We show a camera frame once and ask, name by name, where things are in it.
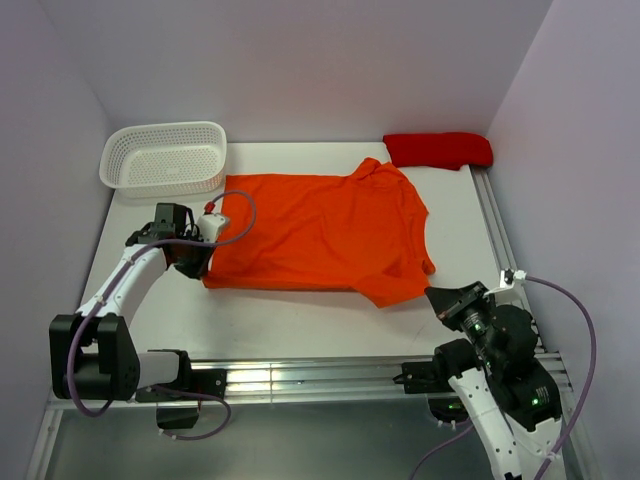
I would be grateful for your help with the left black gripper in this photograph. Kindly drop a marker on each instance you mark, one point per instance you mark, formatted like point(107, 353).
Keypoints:
point(197, 270)

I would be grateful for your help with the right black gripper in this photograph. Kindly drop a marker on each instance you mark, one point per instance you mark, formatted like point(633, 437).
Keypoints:
point(449, 302)

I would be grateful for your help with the orange t-shirt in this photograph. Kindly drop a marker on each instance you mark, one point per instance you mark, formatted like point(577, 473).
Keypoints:
point(363, 232)

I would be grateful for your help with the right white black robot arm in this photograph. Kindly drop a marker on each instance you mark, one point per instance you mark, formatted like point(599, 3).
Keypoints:
point(511, 400)

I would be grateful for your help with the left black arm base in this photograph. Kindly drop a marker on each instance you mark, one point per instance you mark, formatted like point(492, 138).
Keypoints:
point(179, 408)

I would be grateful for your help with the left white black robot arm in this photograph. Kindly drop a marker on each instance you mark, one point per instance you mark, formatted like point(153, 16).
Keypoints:
point(92, 354)

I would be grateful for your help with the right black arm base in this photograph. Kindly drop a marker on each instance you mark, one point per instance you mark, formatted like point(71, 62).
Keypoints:
point(424, 378)

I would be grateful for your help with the white perforated plastic basket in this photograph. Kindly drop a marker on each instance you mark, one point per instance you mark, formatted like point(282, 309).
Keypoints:
point(167, 159)

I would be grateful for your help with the red rolled t-shirt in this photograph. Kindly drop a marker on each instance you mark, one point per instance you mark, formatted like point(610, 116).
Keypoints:
point(447, 150)

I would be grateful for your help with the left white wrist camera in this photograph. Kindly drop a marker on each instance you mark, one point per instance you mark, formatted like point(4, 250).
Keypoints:
point(211, 225)

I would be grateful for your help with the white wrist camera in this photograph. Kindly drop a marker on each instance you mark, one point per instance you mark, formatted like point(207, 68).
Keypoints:
point(510, 289)
point(211, 225)

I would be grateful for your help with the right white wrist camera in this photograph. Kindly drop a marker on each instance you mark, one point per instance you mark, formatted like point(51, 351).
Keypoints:
point(510, 289)

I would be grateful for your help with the aluminium right side rail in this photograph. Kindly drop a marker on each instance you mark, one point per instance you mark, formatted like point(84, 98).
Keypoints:
point(501, 247)

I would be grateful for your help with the aluminium rail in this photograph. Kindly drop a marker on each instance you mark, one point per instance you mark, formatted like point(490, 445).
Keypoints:
point(501, 247)
point(314, 380)

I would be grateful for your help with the aluminium front rail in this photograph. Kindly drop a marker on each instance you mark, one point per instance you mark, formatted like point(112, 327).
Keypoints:
point(314, 380)

